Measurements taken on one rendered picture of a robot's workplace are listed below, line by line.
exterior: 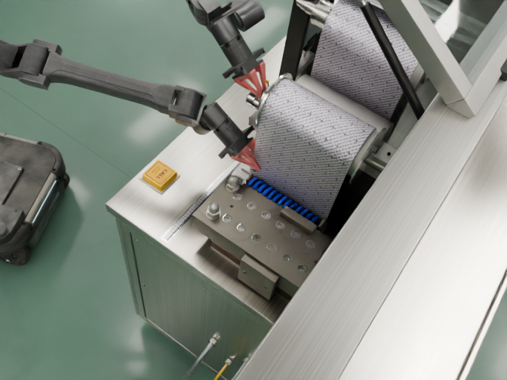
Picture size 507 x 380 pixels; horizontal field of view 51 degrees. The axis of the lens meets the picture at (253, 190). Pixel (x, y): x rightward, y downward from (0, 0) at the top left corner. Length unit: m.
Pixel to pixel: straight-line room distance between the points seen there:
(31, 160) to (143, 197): 1.05
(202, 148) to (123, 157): 1.16
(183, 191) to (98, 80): 0.40
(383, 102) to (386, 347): 0.71
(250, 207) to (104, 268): 1.19
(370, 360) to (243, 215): 0.64
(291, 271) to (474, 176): 0.49
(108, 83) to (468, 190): 0.84
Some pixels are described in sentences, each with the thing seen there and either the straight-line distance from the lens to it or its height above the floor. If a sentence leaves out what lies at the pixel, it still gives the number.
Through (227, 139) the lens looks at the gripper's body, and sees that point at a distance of 1.33.
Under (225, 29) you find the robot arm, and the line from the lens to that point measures 1.26.
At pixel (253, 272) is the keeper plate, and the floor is 1.00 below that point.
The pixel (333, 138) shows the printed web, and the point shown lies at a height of 1.30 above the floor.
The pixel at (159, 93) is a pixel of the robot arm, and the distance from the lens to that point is 1.31.
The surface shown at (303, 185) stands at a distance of 1.30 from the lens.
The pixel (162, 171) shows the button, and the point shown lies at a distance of 1.52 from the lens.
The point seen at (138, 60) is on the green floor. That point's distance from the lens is 3.17.
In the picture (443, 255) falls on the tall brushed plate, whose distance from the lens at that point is 0.91.
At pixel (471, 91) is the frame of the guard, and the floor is 1.68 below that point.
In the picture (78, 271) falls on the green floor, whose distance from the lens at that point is 2.43.
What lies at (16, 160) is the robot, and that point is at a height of 0.24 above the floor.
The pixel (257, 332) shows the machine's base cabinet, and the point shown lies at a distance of 1.49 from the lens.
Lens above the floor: 2.17
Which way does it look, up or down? 56 degrees down
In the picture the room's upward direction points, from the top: 11 degrees clockwise
